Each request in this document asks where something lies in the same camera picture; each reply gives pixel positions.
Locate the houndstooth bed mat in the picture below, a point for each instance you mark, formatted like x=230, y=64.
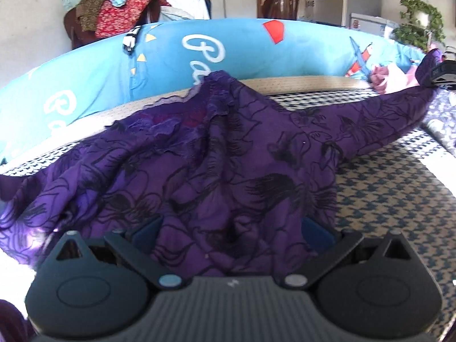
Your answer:
x=384, y=192

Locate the pale floral cloth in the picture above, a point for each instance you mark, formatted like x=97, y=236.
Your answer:
x=441, y=124

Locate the teal pillow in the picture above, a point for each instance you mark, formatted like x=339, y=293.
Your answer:
x=71, y=1

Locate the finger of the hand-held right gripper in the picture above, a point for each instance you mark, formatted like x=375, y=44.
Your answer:
x=445, y=74

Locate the brown patterned garment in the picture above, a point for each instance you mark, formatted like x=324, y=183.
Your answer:
x=87, y=12

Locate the white chest freezer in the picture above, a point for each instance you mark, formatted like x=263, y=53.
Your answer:
x=370, y=25

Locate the green leafy plant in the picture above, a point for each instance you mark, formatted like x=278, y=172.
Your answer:
x=420, y=17

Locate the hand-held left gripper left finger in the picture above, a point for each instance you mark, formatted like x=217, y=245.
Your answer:
x=146, y=235

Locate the pink garment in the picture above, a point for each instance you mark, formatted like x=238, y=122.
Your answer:
x=392, y=80

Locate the purple floral garment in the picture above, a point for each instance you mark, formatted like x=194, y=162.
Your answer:
x=213, y=171

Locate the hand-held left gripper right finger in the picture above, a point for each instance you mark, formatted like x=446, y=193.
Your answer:
x=319, y=237

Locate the white hanging cloth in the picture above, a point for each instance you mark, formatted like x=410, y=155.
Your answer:
x=188, y=7

